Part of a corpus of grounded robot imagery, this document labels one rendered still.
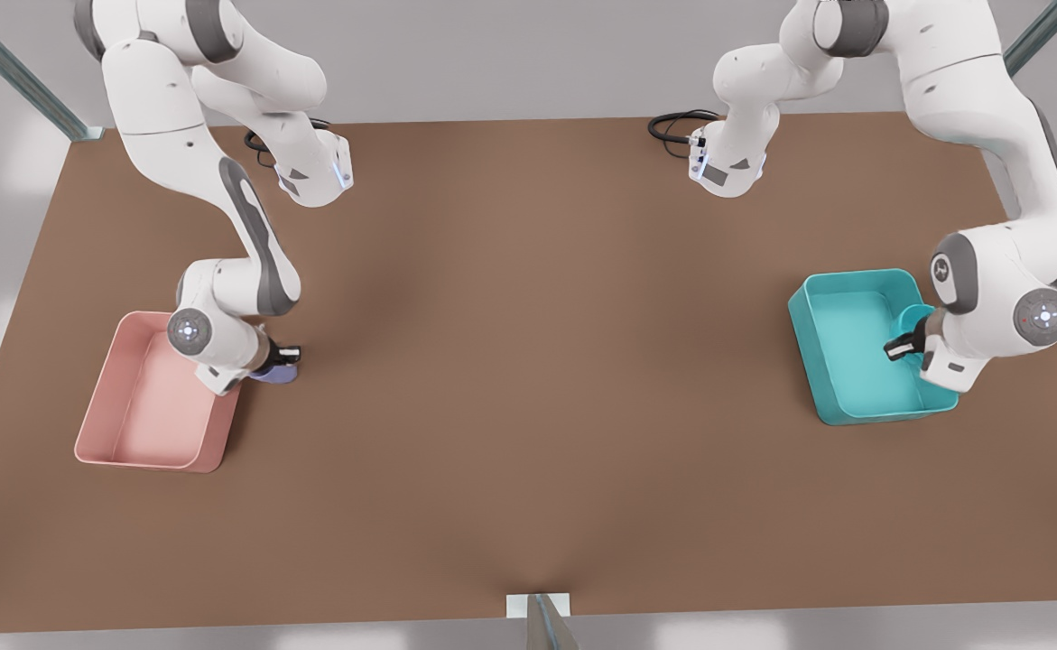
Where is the teal cup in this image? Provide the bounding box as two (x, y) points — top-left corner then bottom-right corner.
(897, 304), (938, 355)

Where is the teal plastic box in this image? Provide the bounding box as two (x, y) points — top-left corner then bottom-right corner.
(788, 269), (960, 427)

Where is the pink plastic box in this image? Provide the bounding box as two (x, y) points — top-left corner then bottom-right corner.
(74, 311), (241, 474)

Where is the silver frame post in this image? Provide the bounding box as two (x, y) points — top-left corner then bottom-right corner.
(1002, 0), (1057, 79)
(0, 0), (106, 143)
(505, 592), (580, 650)

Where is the black cable loop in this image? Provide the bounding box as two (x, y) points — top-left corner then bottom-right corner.
(647, 110), (721, 160)
(245, 117), (333, 169)

